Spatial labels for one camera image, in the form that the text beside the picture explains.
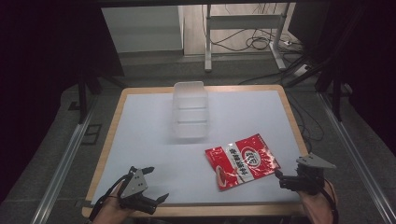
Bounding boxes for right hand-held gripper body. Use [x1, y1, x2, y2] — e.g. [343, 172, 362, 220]
[289, 153, 337, 196]

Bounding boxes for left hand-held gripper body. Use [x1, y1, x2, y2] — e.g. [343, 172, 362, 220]
[119, 166, 157, 216]

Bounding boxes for red snack packet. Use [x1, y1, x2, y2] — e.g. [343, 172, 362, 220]
[204, 133, 281, 191]

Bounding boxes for person's right hand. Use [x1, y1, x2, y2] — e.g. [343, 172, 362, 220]
[298, 179, 338, 224]

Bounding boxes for person's left hand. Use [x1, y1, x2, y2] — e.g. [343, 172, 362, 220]
[92, 186, 135, 224]

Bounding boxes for translucent plastic storage box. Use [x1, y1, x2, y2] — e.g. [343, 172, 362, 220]
[172, 80, 210, 140]

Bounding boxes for black metal stand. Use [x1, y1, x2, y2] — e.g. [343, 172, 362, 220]
[284, 46, 351, 123]
[77, 69, 127, 125]

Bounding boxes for white power strip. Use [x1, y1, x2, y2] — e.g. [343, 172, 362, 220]
[293, 63, 313, 77]

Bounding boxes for black curtain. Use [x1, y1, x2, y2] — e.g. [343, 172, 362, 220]
[288, 0, 396, 157]
[0, 0, 125, 203]

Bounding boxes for white cabinet panel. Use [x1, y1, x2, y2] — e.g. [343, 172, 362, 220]
[101, 5, 185, 54]

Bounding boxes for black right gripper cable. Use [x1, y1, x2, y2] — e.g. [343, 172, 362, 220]
[322, 178, 340, 224]

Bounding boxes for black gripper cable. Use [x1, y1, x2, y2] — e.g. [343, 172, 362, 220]
[88, 173, 134, 222]
[322, 178, 340, 224]

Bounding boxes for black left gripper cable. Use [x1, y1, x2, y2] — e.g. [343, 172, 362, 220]
[88, 173, 134, 222]

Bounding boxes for aluminium floor rail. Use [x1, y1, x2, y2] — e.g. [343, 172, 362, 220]
[317, 92, 396, 224]
[30, 95, 99, 224]

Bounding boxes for black floor cables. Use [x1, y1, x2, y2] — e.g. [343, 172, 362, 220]
[202, 3, 326, 153]

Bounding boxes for white metal desk frame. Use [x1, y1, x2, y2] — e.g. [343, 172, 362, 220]
[203, 3, 292, 73]

